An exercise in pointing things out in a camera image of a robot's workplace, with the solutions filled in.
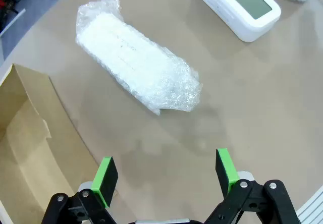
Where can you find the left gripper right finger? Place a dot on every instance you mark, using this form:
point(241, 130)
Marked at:
point(227, 173)

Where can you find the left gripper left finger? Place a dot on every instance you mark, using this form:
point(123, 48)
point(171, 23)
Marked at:
point(104, 183)

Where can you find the white digital clock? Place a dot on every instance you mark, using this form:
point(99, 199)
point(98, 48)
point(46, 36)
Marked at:
point(242, 9)

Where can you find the brown cardboard box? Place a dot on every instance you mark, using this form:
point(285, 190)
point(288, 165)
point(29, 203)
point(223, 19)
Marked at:
point(30, 143)

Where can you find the white floor strip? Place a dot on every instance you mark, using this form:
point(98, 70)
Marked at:
point(12, 22)

